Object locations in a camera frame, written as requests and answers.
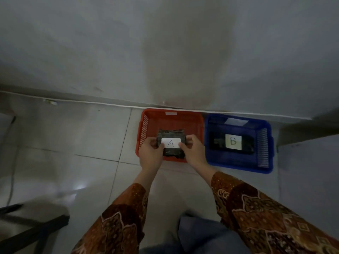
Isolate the person's left hand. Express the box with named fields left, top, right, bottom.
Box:
left=138, top=137, right=166, bottom=178

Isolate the person's right hand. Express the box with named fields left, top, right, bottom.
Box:
left=179, top=134, right=212, bottom=174

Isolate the blue plastic basket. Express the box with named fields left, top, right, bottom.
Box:
left=204, top=113, right=275, bottom=174

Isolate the red plastic basket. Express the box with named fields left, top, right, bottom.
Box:
left=135, top=108, right=205, bottom=164

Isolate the person's right forearm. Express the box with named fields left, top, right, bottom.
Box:
left=202, top=166, right=339, bottom=254

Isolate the person's left forearm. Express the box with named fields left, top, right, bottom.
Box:
left=71, top=169, right=155, bottom=254

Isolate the person's grey trousers leg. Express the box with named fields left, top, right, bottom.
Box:
left=139, top=211, right=252, bottom=254

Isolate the black metal stand leg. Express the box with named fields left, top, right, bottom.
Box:
left=0, top=203, right=71, bottom=254

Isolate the white wall cable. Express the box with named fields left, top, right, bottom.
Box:
left=0, top=90, right=313, bottom=121

